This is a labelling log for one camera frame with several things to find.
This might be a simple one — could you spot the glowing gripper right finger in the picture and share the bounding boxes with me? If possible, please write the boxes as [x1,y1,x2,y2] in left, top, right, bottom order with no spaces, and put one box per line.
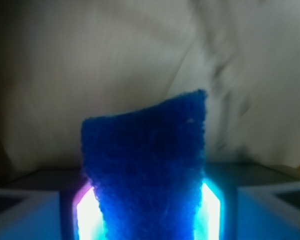
[194,162,300,240]

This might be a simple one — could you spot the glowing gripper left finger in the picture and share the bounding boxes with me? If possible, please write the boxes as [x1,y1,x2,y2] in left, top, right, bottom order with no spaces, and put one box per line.
[0,169,106,240]

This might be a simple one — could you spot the brown paper bag bin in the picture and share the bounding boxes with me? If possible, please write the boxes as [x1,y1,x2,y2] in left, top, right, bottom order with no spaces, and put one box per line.
[0,0,300,176]

